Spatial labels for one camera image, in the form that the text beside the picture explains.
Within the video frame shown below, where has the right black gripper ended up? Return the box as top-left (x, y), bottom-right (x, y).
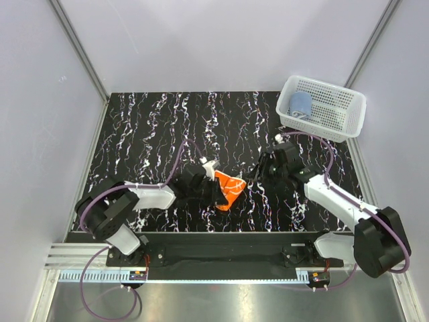
top-left (246, 152), bottom-right (288, 188)

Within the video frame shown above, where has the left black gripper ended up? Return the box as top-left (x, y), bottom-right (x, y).
top-left (188, 176), bottom-right (228, 206)

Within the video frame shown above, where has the orange white patterned towel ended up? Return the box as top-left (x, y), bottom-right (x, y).
top-left (214, 170), bottom-right (247, 211)

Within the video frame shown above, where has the light blue towel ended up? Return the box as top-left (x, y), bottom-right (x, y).
top-left (289, 91), bottom-right (312, 119)

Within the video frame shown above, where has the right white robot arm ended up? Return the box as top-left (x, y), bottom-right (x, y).
top-left (250, 143), bottom-right (412, 278)

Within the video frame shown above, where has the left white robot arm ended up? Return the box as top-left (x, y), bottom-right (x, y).
top-left (74, 166), bottom-right (229, 266)

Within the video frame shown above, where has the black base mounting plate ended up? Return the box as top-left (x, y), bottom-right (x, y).
top-left (107, 232), bottom-right (343, 268)

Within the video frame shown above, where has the white plastic basket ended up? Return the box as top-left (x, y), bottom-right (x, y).
top-left (275, 75), bottom-right (367, 143)

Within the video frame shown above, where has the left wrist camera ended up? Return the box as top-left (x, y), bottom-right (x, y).
top-left (200, 157), bottom-right (220, 180)

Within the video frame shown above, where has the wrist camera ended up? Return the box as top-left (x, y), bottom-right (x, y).
top-left (275, 133), bottom-right (284, 144)
top-left (200, 157), bottom-right (220, 180)

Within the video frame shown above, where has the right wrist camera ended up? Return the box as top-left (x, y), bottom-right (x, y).
top-left (275, 133), bottom-right (284, 144)

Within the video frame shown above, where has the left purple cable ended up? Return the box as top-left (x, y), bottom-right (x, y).
top-left (79, 139), bottom-right (205, 319)

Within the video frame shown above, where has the purple cable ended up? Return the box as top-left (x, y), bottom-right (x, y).
top-left (79, 139), bottom-right (205, 319)
top-left (278, 131), bottom-right (412, 292)

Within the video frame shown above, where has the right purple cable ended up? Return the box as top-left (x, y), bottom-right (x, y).
top-left (278, 131), bottom-right (412, 292)

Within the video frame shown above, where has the aluminium rail frame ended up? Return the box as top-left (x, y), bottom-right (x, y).
top-left (45, 244), bottom-right (353, 285)

